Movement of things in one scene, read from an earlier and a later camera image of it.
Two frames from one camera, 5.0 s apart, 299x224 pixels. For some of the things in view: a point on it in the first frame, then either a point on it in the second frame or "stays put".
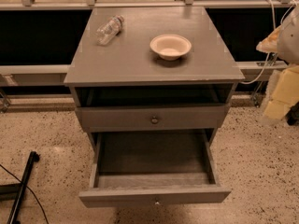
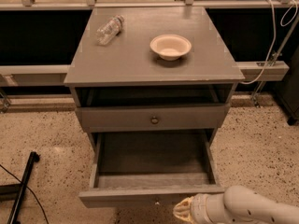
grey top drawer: (153, 117) stays put
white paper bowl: (170, 47) stays put
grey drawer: (142, 167) stays put
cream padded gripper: (290, 42) -> (197, 207)
